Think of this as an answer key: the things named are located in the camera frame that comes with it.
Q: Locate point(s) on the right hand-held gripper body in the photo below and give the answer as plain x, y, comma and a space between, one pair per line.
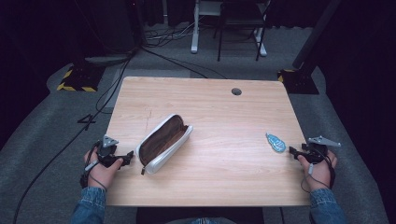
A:
317, 148

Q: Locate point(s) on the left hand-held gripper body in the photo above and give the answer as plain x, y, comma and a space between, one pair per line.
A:
106, 151

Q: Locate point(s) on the blue leaf-shaped eraser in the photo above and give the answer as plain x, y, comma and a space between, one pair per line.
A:
275, 143

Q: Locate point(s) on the white pencil case brown lining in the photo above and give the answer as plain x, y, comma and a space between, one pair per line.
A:
163, 143

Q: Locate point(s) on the person's left hand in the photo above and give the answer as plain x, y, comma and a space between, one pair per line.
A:
102, 172

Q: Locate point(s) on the person's right hand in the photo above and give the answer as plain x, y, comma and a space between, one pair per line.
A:
319, 172

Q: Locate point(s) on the black stand base hazard tape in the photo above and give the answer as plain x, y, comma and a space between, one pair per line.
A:
79, 77
295, 81

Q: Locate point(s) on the black slanted pole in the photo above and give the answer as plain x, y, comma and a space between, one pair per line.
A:
316, 32

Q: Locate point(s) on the black chair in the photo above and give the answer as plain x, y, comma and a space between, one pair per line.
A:
241, 21

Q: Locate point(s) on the white desk frame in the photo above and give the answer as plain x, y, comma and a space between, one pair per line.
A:
199, 28

